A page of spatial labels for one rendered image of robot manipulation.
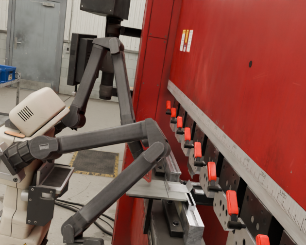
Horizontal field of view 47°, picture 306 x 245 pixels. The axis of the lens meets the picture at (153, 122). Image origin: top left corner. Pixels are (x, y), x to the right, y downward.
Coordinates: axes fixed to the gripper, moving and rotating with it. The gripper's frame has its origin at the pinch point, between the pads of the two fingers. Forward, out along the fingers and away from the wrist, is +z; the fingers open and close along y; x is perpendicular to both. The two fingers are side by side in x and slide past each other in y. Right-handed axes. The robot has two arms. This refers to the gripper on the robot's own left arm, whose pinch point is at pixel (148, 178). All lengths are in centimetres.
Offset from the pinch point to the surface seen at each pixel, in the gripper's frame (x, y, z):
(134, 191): 7.2, -8.2, -0.3
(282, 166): -33, -85, -29
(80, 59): 21, 103, -56
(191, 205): -13.4, -14.2, 12.5
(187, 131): -23.1, -11.8, -18.2
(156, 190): -1.5, -5.2, 4.8
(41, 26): 159, 711, -133
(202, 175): -21.0, -35.7, -9.2
